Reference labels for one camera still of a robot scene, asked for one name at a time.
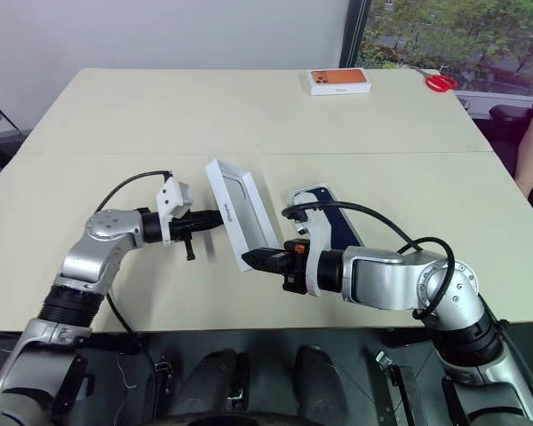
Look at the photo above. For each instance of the white phone box lid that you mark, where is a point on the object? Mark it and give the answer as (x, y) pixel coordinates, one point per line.
(244, 208)

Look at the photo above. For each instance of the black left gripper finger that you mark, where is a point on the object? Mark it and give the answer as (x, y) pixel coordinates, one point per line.
(213, 216)
(213, 225)

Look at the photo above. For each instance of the black office chair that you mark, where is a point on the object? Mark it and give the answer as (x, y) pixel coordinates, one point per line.
(502, 128)

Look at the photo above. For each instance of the dark window frame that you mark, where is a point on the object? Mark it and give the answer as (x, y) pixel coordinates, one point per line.
(353, 31)

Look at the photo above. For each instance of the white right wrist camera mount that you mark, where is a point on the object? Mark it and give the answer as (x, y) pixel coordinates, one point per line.
(315, 231)

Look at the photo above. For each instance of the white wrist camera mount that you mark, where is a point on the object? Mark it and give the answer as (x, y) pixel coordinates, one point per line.
(315, 231)
(172, 195)

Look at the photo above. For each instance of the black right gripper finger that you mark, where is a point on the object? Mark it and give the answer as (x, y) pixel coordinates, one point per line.
(266, 254)
(257, 265)

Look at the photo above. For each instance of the orange print phone box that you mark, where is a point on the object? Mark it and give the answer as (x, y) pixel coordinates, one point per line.
(337, 80)

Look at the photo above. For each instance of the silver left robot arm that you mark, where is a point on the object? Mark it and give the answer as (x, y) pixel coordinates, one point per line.
(106, 231)

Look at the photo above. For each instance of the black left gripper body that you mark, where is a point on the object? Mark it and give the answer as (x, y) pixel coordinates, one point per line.
(186, 226)

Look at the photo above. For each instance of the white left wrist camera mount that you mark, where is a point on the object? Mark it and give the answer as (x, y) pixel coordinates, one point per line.
(172, 195)

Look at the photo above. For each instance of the dark rounded shape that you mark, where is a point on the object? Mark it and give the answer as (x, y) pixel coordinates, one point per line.
(213, 381)
(317, 381)

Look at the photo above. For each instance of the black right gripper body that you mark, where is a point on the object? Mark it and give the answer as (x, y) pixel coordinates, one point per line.
(295, 266)

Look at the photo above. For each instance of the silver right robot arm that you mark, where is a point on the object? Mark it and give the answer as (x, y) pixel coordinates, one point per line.
(382, 279)

